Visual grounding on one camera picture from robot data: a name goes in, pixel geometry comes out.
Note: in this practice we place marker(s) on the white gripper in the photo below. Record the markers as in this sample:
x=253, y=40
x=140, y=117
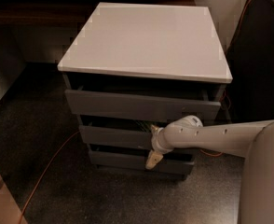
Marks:
x=157, y=139

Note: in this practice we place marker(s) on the grey drawer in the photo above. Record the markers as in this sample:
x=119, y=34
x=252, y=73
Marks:
x=131, y=106
x=115, y=132
x=175, y=163

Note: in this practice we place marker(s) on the green jalapeno chip bag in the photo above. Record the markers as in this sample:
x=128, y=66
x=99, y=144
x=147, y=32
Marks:
x=144, y=125

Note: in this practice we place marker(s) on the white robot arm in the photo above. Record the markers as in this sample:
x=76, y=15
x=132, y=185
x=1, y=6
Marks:
x=253, y=141

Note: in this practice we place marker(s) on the grey bottom drawer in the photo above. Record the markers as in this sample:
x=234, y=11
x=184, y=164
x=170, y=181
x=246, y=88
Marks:
x=175, y=163

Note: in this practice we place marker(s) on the grey top drawer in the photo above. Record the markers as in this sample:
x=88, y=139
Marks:
x=131, y=106

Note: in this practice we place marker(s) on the grey drawer cabinet white top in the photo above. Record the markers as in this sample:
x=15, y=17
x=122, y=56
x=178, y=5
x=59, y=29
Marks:
x=149, y=50

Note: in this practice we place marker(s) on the wooden board corner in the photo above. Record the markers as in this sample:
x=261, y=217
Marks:
x=9, y=210

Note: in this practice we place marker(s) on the dark wooden shelf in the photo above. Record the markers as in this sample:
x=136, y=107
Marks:
x=64, y=13

